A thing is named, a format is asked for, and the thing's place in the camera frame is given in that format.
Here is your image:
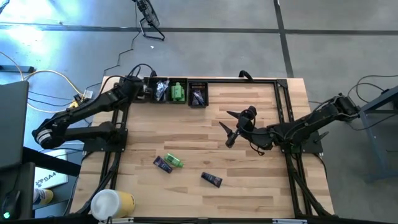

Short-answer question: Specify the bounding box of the black fan power cable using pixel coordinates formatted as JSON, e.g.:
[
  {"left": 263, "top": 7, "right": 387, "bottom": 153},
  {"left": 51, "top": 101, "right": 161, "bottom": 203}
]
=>
[{"left": 83, "top": 2, "right": 142, "bottom": 91}]

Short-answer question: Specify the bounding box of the black aluminium table frame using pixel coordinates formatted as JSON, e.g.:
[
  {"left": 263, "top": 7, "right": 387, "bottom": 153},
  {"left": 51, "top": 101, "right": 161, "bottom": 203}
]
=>
[{"left": 63, "top": 76, "right": 335, "bottom": 223}]

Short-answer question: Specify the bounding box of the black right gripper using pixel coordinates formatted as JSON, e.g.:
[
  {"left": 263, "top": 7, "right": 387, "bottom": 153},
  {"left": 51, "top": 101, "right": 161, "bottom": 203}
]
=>
[{"left": 218, "top": 105, "right": 259, "bottom": 137}]

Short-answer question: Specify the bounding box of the yellow wipes canister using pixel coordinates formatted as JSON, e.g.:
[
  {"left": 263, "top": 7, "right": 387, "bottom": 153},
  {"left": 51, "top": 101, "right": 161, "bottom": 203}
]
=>
[{"left": 90, "top": 189, "right": 136, "bottom": 222}]

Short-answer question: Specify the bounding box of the black puff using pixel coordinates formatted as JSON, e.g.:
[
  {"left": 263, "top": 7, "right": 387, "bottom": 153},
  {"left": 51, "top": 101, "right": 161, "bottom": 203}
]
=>
[{"left": 154, "top": 80, "right": 170, "bottom": 102}]

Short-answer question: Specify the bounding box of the grey metal desk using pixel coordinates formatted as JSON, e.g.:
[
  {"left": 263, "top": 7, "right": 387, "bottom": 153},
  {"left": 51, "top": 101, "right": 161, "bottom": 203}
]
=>
[{"left": 353, "top": 85, "right": 398, "bottom": 183}]

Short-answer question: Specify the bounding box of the black floor bar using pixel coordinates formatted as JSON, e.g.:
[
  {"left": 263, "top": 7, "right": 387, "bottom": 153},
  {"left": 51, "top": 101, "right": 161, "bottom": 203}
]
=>
[{"left": 0, "top": 64, "right": 35, "bottom": 74}]

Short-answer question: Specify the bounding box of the black desk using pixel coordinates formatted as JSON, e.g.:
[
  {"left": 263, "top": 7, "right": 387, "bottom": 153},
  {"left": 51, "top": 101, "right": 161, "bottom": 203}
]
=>
[{"left": 0, "top": 146, "right": 82, "bottom": 222}]

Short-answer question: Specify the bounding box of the black floor cable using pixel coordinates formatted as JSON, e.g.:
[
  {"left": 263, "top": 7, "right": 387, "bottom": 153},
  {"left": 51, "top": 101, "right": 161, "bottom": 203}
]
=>
[
  {"left": 346, "top": 113, "right": 398, "bottom": 131},
  {"left": 345, "top": 74, "right": 398, "bottom": 103}
]

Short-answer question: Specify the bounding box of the black computer mouse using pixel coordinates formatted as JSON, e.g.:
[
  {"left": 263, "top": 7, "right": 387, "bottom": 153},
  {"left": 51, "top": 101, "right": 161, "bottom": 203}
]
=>
[{"left": 1, "top": 189, "right": 22, "bottom": 220}]

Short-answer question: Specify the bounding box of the yellow white bottle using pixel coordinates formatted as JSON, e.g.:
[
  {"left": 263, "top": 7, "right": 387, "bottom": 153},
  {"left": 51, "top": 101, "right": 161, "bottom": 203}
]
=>
[{"left": 32, "top": 187, "right": 54, "bottom": 206}]

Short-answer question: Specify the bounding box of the yellow extension cable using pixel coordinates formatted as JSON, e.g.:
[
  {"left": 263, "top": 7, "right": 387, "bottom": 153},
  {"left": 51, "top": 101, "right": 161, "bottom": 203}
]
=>
[{"left": 0, "top": 51, "right": 83, "bottom": 114}]

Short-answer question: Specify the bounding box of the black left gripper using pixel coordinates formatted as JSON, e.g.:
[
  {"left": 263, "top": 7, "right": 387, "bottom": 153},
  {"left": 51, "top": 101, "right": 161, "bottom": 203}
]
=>
[{"left": 123, "top": 76, "right": 154, "bottom": 103}]

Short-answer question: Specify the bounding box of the white cardboard box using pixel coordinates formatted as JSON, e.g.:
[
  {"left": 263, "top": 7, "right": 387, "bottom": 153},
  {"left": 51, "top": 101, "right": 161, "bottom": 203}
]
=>
[{"left": 33, "top": 148, "right": 69, "bottom": 190}]

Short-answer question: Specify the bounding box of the black floor fan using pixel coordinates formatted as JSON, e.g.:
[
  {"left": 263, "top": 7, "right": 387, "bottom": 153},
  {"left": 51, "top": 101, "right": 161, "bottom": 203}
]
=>
[{"left": 132, "top": 0, "right": 165, "bottom": 42}]

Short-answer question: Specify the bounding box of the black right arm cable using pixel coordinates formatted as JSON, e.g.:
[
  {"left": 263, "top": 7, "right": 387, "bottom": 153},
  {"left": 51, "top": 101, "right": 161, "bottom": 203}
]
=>
[{"left": 248, "top": 139, "right": 266, "bottom": 156}]

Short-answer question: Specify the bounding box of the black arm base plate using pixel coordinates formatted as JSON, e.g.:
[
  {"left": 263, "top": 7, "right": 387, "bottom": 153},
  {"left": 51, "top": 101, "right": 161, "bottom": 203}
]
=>
[
  {"left": 278, "top": 129, "right": 324, "bottom": 154},
  {"left": 82, "top": 127, "right": 129, "bottom": 152}
]

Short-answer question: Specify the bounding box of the dark grey flat panel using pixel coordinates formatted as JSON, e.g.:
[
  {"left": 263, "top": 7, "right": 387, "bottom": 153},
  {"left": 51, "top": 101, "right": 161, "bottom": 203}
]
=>
[{"left": 0, "top": 80, "right": 30, "bottom": 170}]

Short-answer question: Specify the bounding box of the white tape strip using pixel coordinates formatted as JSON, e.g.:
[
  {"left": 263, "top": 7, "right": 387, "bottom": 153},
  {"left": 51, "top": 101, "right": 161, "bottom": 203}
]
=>
[
  {"left": 272, "top": 218, "right": 308, "bottom": 224},
  {"left": 99, "top": 217, "right": 134, "bottom": 224}
]

